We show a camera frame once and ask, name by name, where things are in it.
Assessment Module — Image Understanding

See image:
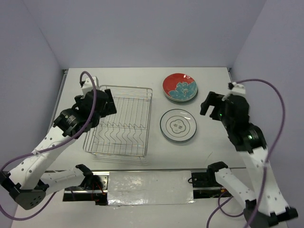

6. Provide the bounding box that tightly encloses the red teal wave plate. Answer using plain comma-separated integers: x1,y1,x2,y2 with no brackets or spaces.
164,89,198,103
162,73,198,93

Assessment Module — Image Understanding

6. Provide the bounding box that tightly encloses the white plate grey line pattern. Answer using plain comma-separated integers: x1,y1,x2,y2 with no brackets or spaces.
160,109,197,139

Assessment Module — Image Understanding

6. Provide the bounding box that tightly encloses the white plate teal rim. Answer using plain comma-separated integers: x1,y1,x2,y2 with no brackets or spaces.
163,134,195,143

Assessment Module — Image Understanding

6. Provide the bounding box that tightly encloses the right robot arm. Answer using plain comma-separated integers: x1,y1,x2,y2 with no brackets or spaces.
200,92,298,228

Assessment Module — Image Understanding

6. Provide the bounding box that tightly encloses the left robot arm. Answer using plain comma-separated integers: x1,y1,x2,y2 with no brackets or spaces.
0,89,117,210

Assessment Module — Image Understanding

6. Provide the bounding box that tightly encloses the silver foil covered panel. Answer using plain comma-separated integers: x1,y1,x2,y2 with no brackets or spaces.
107,171,194,206

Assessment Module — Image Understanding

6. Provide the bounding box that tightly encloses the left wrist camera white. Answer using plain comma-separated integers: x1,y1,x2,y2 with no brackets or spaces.
81,76,99,95

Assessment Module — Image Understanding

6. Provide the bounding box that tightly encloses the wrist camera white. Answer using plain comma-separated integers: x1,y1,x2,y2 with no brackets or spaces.
81,76,99,95
227,82,246,97

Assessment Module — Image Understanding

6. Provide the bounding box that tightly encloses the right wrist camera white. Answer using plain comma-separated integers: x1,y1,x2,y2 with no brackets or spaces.
227,82,246,97

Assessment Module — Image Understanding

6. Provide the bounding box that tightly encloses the wire dish rack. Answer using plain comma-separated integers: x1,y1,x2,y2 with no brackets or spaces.
83,85,153,158

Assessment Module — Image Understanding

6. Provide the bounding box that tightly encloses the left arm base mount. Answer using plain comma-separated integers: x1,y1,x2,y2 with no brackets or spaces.
63,164,109,206

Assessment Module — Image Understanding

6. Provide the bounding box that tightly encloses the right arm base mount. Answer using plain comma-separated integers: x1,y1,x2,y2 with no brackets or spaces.
188,161,228,199

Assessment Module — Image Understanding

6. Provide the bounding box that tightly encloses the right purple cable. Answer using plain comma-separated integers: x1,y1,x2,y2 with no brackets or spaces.
205,79,285,228

